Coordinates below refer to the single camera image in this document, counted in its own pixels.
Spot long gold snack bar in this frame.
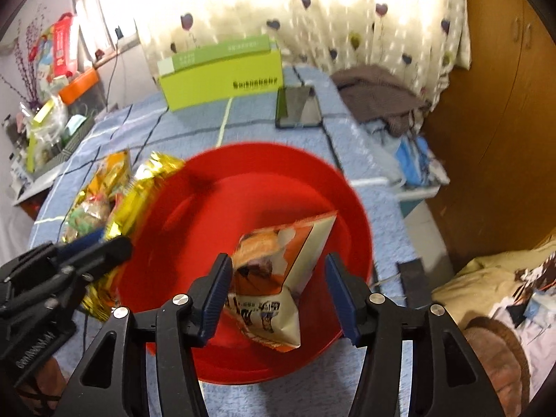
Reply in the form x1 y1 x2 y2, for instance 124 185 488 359
82 152 186 322

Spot orange white bread packet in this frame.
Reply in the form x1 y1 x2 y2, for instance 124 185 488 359
225 212 336 353

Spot red round plastic basket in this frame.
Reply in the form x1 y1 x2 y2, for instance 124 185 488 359
119 142 372 385

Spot clear bag of nuts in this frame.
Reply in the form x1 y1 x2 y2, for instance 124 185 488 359
61 190 111 243

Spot yellow chips bag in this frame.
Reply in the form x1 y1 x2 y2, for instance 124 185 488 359
86 149 131 199

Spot white side table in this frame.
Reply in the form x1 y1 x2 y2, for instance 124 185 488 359
12 163 66 206

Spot striped tray box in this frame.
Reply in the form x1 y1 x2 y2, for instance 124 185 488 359
25 115 94 178

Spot beige bedding pile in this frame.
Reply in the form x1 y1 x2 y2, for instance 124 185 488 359
432 239 556 405

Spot clear plastic bag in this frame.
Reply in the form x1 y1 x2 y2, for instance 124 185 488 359
27 95 69 169

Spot blue clothes pile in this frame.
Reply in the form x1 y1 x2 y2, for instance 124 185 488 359
363 120 450 188

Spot blue plaid bed sheet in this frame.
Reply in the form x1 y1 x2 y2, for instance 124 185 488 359
27 64 419 417

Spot orange storage box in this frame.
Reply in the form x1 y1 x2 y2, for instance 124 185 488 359
58 68 99 106

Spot brown round cushion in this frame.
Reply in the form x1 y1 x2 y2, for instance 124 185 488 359
463 316 531 416

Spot red gift box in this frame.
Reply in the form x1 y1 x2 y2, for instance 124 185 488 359
53 12 79 78

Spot black smartphone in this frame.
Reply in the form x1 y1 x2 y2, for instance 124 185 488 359
275 86 322 129

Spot brown cloth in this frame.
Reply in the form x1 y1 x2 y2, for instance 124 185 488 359
331 64 428 138

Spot purple flower branches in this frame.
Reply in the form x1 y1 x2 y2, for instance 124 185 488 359
1 4 46 108

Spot brown wooden wardrobe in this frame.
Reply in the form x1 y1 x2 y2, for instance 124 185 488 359
425 0 555 268

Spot lime green cardboard box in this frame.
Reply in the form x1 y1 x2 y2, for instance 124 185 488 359
157 35 284 111

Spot heart pattern curtain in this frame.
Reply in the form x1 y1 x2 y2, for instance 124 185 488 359
133 0 471 104

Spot black charger cable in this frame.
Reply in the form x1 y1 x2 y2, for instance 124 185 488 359
105 25 125 109

